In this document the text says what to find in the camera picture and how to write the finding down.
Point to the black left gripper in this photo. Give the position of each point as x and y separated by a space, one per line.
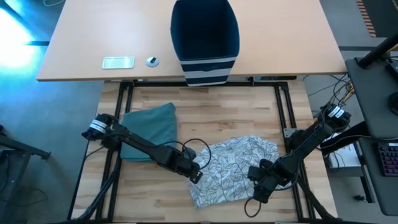
180 163

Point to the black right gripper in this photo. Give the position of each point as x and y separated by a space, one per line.
275 179

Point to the white patterned cloth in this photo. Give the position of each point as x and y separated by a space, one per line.
230 168

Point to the teal shirt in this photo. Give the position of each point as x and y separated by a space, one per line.
149 124

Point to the navy white striped fabric bin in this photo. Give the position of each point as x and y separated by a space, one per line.
205 71

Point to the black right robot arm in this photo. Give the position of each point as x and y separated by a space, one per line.
311 140

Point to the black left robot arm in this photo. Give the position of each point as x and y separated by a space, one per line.
136 143

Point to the white box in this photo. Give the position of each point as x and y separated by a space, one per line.
345 161

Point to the black support bar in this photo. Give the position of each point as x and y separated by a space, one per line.
351 137

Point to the small black object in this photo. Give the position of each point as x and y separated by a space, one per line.
360 198

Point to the round silver desk grommet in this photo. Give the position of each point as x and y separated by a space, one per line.
152 62

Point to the grey desk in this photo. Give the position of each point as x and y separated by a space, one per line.
370 102

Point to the black keyboard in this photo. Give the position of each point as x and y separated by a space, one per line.
390 158

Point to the beige wooden desk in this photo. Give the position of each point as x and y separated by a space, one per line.
280 37

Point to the black pole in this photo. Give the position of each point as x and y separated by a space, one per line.
376 51

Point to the black flat device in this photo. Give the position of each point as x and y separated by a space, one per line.
393 70

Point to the black metal stand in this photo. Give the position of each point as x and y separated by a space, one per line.
25 148

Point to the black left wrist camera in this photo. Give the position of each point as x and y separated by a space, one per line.
189 154

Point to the grey metal bracket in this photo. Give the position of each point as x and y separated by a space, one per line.
287 133

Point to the black aluminium table frame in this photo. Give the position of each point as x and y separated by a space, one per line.
248 84

